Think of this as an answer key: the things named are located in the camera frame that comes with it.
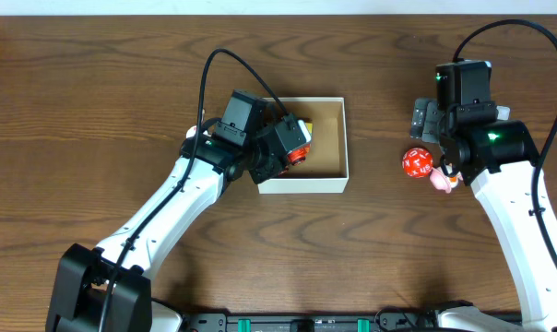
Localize pig face rattle drum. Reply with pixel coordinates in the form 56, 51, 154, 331
185, 109, 210, 138

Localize red ball with letters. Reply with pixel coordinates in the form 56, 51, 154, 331
402, 148, 433, 178

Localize white cardboard box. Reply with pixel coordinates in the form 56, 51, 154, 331
257, 97, 349, 195

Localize multicoloured puzzle cube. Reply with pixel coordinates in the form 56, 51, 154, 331
303, 120, 313, 135

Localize red toy truck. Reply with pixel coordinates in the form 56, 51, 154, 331
287, 144, 310, 166

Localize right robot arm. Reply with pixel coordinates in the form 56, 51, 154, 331
410, 60, 557, 331

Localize pink pig toy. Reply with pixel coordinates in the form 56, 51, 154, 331
429, 167, 463, 194

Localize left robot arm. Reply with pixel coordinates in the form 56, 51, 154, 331
45, 90, 312, 331

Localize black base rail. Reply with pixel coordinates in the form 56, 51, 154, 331
148, 302, 524, 332

